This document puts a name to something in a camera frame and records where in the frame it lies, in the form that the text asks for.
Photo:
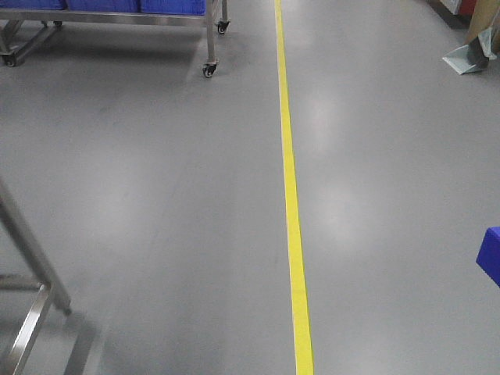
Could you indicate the blue plastic part block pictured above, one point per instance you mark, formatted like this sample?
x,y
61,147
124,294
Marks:
x,y
488,258

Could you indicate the blue bins on trolley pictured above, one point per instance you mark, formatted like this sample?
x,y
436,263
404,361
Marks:
x,y
170,7

